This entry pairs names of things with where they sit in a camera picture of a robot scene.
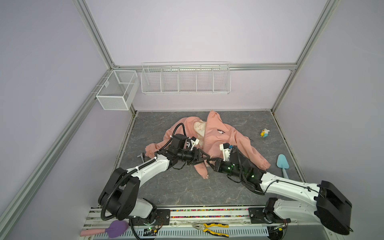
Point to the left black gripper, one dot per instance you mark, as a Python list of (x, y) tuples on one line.
[(196, 156)]

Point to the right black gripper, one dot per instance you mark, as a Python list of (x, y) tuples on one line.
[(218, 166)]

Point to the pink Snoopy zip jacket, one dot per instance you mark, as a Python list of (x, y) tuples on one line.
[(213, 132)]

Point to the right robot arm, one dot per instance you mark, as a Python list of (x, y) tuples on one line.
[(323, 203)]

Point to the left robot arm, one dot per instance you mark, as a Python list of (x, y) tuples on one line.
[(119, 198)]

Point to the teal silicone spatula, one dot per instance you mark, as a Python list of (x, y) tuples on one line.
[(283, 164)]

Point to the small green circuit board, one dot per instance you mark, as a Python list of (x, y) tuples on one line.
[(150, 232)]

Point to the white mesh box basket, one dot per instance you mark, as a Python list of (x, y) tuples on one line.
[(118, 90)]

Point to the purple pink silicone spatula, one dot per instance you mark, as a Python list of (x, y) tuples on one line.
[(116, 229)]

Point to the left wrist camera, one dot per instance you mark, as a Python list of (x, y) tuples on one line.
[(192, 143)]

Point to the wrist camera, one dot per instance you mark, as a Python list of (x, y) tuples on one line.
[(192, 143), (226, 151)]

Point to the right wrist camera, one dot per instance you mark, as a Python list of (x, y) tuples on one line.
[(226, 151)]

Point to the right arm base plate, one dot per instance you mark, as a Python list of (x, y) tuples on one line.
[(261, 216)]

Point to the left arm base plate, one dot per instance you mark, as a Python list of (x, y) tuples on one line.
[(159, 217)]

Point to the white slotted cable duct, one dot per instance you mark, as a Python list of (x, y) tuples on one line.
[(191, 233)]

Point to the white wire shelf basket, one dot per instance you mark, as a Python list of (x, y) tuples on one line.
[(186, 78)]

